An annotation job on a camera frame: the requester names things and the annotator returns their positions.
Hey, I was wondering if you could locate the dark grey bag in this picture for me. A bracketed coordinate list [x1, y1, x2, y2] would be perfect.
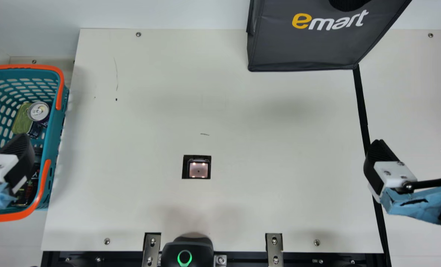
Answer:
[246, 0, 412, 72]

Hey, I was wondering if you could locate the small square scanner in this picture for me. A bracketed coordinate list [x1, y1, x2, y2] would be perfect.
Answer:
[182, 155, 212, 180]

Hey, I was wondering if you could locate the silver-topped dark blue can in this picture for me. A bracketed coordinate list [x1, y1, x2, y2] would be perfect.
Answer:
[27, 101, 50, 138]

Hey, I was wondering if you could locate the dark coffee bottle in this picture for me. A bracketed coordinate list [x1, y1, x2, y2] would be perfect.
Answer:
[13, 155, 43, 207]

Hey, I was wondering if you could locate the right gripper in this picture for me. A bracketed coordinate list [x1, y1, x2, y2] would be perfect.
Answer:
[363, 138, 441, 237]

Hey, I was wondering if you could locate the black device with green light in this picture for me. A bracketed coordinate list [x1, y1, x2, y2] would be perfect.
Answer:
[161, 235, 215, 267]

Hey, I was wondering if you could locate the teal shopping basket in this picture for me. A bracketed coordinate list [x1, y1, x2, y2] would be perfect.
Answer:
[0, 64, 69, 223]

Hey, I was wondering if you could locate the olive rectangular tin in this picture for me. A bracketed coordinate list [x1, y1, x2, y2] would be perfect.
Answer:
[12, 102, 34, 135]

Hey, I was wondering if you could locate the black strip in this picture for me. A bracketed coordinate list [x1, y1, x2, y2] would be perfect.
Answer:
[353, 65, 392, 267]

